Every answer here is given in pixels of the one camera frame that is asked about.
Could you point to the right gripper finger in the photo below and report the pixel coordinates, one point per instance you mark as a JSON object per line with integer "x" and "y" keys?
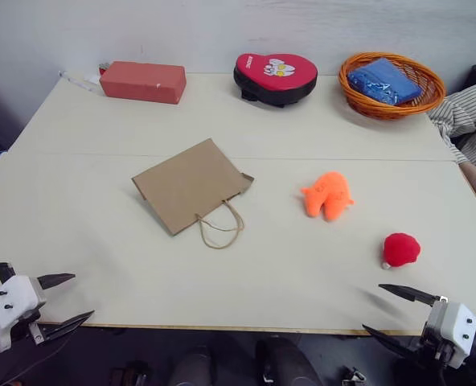
{"x": 407, "y": 292}
{"x": 391, "y": 342}

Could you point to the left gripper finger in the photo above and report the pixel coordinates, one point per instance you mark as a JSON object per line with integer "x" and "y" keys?
{"x": 57, "y": 279}
{"x": 67, "y": 323}

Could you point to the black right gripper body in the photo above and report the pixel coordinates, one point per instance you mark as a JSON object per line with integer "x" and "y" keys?
{"x": 435, "y": 325}

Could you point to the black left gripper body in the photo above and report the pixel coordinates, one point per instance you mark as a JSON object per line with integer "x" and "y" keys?
{"x": 38, "y": 296}

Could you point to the brown paper bag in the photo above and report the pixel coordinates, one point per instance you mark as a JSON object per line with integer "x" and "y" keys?
{"x": 189, "y": 183}

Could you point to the red plush ball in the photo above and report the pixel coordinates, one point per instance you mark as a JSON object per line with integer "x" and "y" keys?
{"x": 400, "y": 249}

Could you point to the dark rounded shape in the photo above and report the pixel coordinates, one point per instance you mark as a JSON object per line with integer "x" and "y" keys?
{"x": 286, "y": 364}

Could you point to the orange plush toy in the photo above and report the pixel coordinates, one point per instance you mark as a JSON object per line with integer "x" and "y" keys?
{"x": 328, "y": 195}

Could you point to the person's striped shirt sleeve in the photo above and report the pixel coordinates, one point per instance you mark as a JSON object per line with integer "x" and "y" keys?
{"x": 469, "y": 116}

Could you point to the orange wicker basket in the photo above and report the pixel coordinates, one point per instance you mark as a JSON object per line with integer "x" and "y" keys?
{"x": 391, "y": 100}

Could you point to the white pen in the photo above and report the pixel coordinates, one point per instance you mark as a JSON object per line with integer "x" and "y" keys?
{"x": 79, "y": 81}

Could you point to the blue plastic packet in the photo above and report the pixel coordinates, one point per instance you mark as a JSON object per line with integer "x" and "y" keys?
{"x": 384, "y": 82}

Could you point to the red rectangular block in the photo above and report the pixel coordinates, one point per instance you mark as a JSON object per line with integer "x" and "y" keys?
{"x": 141, "y": 81}

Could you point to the small red white object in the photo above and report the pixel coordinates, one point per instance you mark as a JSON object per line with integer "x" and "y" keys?
{"x": 103, "y": 68}

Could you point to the red heart-shaped punch pad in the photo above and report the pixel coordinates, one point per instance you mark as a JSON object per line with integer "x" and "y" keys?
{"x": 276, "y": 78}

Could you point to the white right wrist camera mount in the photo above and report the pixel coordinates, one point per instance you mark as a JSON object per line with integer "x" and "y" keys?
{"x": 460, "y": 331}

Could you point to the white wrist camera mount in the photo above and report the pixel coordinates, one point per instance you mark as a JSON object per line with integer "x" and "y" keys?
{"x": 460, "y": 331}
{"x": 11, "y": 299}

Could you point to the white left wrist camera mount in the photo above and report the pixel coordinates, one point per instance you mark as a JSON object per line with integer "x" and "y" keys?
{"x": 11, "y": 299}

